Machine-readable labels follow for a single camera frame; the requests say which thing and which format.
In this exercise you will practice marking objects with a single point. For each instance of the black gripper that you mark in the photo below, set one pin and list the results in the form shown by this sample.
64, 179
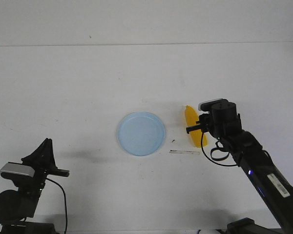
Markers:
43, 166
221, 121

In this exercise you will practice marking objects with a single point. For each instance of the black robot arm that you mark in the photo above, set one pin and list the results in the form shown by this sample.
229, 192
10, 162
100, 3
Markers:
273, 188
16, 207

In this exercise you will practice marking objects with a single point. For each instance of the light blue round plate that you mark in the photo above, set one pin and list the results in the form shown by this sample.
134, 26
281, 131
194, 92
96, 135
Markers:
141, 133

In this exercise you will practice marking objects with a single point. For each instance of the yellow corn cob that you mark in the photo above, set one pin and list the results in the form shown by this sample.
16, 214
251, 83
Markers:
197, 137

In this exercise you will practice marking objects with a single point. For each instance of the horizontal tape strip on table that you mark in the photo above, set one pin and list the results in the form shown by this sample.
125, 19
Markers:
184, 152

